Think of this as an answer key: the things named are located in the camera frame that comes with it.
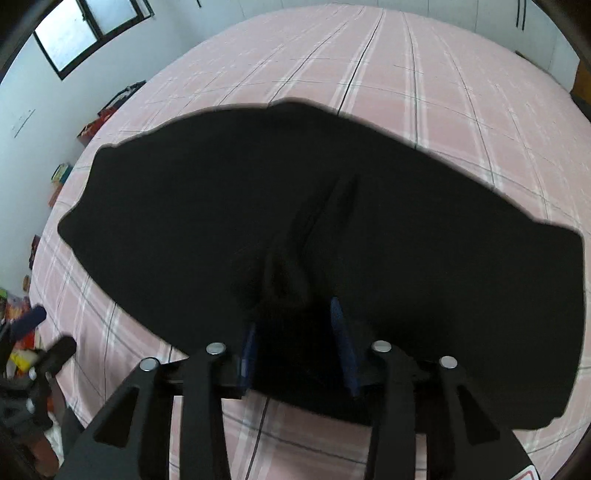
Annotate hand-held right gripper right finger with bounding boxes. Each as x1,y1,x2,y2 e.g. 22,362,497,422
329,296,532,480

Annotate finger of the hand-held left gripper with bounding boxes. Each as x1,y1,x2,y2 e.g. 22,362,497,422
9,305,48,341
31,336,78,376

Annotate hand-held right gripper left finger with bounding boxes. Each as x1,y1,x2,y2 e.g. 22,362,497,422
56,322,259,480

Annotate black pants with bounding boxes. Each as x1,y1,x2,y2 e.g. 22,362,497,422
58,102,586,430

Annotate person's left forearm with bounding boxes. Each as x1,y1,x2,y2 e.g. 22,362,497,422
18,429,63,478

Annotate row of colourful boxes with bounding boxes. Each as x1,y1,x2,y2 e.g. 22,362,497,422
0,99,122,374

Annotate dark blue bag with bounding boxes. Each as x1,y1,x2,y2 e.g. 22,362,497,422
110,80,147,110

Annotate black framed window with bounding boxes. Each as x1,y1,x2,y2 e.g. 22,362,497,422
32,0,155,81

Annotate pink plaid bed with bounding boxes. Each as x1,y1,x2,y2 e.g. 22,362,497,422
28,4,591,480

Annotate brown wooden headboard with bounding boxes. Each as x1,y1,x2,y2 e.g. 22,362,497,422
570,59,591,108

